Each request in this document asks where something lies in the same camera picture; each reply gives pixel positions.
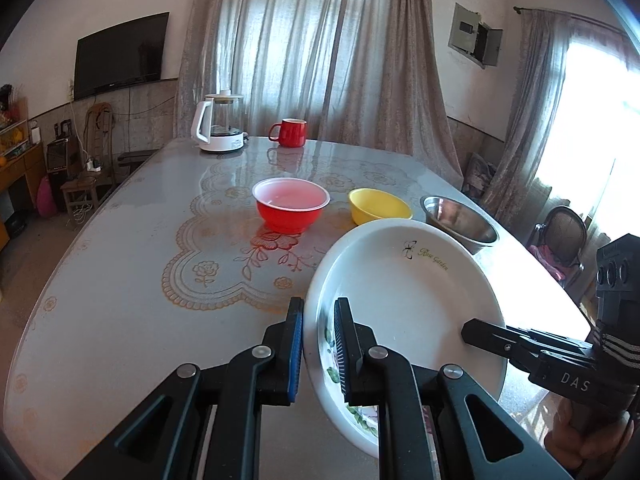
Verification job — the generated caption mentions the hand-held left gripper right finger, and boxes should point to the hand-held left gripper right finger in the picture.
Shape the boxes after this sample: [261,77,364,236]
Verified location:
[333,297,576,480]

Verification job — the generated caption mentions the yellow plastic bowl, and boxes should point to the yellow plastic bowl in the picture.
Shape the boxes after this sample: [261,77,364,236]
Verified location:
[348,188,413,227]

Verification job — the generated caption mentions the black portable speaker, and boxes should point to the black portable speaker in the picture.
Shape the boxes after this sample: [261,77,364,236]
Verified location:
[46,120,76,211]

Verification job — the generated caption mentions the grey electrical panel box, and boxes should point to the grey electrical panel box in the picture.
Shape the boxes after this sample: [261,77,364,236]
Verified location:
[448,2,502,69]

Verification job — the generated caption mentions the red plastic bowl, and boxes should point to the red plastic bowl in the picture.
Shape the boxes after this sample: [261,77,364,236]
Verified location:
[252,177,331,234]

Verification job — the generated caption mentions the tall-back wooden chair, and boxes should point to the tall-back wooden chair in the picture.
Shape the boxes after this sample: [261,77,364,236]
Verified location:
[61,102,118,213]

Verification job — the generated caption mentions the stainless steel bowl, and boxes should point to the stainless steel bowl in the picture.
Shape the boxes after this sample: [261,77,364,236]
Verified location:
[420,195,500,255]

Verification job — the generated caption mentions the black wall television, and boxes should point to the black wall television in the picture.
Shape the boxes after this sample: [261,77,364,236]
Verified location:
[73,11,170,101]

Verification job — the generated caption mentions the shelf with decorations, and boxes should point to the shelf with decorations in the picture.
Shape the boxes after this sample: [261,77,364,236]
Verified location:
[0,85,28,161]

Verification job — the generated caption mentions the person's right hand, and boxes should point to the person's right hand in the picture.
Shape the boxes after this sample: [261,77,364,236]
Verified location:
[544,400,633,476]

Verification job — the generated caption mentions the dark curtain rod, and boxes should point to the dark curtain rod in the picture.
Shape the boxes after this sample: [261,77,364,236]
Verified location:
[513,5,626,36]

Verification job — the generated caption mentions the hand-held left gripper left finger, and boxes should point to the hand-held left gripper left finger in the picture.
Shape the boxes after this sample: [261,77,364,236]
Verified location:
[65,297,305,480]

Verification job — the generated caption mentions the pile of printed bags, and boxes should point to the pile of printed bags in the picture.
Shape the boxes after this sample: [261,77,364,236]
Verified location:
[462,152,496,196]

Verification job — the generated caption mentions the red seat cushion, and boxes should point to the red seat cushion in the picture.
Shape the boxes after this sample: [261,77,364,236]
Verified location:
[532,245,576,281]

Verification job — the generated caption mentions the dark wooden bench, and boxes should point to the dark wooden bench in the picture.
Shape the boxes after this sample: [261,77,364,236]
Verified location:
[117,150,156,176]

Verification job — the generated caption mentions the white rose print plate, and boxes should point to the white rose print plate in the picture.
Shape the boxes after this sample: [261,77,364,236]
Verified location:
[303,218,509,459]

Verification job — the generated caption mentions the red mug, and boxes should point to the red mug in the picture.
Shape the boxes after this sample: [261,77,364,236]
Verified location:
[268,118,307,148]

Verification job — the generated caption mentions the wooden desk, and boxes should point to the wooden desk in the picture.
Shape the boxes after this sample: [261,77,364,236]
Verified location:
[0,142,48,256]

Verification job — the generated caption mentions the white glass electric kettle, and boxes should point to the white glass electric kettle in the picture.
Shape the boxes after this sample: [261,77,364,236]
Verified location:
[192,90,249,154]

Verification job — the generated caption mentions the pink bag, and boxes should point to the pink bag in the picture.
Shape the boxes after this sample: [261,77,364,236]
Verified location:
[36,177,57,218]

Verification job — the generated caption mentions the dark wicker-back chair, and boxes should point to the dark wicker-back chair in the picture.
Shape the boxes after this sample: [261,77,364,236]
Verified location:
[530,205,588,291]

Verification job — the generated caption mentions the narrow beige sheer curtain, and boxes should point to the narrow beige sheer curtain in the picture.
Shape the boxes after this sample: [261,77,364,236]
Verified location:
[482,7,571,226]

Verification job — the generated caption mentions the wide beige sheer curtain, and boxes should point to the wide beige sheer curtain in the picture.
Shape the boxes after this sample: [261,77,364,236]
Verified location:
[172,0,463,191]

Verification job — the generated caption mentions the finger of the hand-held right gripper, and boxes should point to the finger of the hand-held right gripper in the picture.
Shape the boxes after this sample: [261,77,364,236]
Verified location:
[461,319,596,366]

